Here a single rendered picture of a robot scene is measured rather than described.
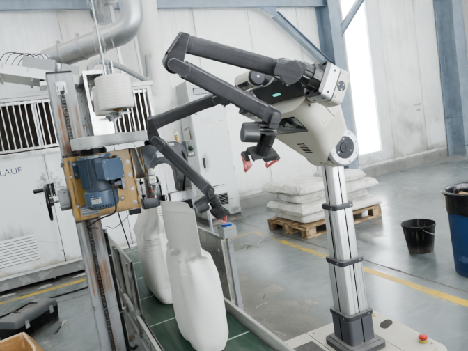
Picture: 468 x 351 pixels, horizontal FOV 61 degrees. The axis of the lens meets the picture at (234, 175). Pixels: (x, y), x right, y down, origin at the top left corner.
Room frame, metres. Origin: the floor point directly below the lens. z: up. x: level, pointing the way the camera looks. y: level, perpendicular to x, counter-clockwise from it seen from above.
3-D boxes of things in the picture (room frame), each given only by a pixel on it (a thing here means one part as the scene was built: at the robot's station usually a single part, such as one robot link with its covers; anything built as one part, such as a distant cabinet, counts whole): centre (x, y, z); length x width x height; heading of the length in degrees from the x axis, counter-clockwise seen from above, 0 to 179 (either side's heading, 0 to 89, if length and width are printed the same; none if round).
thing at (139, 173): (2.16, 0.52, 1.26); 0.22 x 0.05 x 0.16; 25
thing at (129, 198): (2.09, 0.70, 1.18); 0.34 x 0.25 x 0.31; 115
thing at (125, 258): (2.56, 0.84, 0.54); 1.05 x 0.02 x 0.41; 25
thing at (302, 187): (4.74, -0.90, 0.56); 0.66 x 0.42 x 0.15; 115
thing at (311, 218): (4.89, -0.76, 0.20); 0.66 x 0.44 x 0.12; 25
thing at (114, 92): (1.93, 0.50, 1.61); 0.17 x 0.17 x 0.17
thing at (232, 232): (2.14, 0.08, 0.81); 0.08 x 0.08 x 0.06; 25
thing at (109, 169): (1.80, 0.55, 1.25); 0.10 x 0.08 x 0.12; 140
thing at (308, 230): (5.06, -1.06, 0.07); 1.20 x 0.82 x 0.14; 117
